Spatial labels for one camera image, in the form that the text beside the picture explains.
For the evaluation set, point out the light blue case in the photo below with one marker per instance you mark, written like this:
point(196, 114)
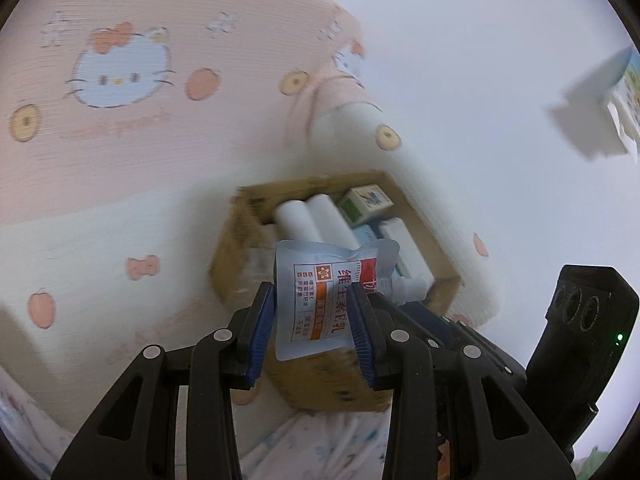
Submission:
point(365, 235)

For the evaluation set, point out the white spiral notepad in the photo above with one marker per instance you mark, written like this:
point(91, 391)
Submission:
point(405, 245)

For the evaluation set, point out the white printed carton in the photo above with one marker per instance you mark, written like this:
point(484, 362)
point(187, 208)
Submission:
point(600, 110)

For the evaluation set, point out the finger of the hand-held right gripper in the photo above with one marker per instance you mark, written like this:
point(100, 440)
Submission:
point(435, 330)

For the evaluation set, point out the stack of white rolls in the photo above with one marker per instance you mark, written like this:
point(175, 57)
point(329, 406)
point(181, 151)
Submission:
point(295, 220)

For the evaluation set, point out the white desktop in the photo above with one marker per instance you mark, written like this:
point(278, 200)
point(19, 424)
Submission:
point(475, 85)

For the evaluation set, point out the white patterned sheet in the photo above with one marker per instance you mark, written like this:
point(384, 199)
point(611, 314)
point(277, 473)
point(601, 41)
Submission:
point(310, 440)

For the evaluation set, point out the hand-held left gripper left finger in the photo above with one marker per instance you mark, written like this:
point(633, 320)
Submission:
point(260, 332)

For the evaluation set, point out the pink cartoon printed mat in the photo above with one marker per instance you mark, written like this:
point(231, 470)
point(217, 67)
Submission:
point(150, 185)

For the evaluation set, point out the white spout pouch orange label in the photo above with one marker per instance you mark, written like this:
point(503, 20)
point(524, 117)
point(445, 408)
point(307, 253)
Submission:
point(310, 300)

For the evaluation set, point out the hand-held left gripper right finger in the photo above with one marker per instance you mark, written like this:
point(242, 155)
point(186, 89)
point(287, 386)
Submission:
point(359, 332)

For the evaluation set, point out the brown cardboard box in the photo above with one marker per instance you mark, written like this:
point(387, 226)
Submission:
point(320, 385)

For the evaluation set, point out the green cloth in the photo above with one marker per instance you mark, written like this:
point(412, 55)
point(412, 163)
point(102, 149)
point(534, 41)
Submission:
point(595, 465)

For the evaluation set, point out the green white cartoon box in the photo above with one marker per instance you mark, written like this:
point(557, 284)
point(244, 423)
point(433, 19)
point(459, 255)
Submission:
point(365, 202)

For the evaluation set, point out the white paper tube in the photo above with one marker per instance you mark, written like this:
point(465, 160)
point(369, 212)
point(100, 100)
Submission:
point(330, 222)

